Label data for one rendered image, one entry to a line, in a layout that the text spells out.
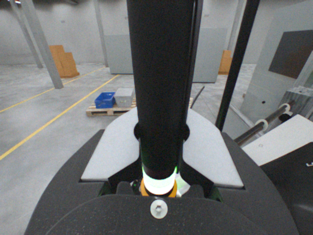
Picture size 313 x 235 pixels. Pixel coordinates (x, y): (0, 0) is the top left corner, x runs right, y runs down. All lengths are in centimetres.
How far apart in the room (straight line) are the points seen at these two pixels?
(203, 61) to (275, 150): 538
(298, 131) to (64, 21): 1512
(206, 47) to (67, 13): 1209
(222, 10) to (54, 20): 1382
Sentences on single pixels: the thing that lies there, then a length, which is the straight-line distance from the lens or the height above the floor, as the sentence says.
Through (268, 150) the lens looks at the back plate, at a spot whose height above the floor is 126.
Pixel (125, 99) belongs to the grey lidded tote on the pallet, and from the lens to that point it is 310.
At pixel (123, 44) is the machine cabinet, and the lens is 740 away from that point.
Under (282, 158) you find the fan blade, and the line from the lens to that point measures 31.
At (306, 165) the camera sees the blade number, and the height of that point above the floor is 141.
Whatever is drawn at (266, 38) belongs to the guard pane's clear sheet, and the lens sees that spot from 124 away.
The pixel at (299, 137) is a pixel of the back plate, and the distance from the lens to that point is 53.
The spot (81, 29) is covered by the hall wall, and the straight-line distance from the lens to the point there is 1429.
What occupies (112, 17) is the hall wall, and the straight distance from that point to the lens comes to 1311.
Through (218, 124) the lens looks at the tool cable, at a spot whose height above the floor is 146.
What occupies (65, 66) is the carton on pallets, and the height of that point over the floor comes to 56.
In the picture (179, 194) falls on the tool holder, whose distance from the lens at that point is 19.
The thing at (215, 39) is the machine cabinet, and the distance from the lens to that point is 581.
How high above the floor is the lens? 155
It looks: 32 degrees down
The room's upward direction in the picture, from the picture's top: straight up
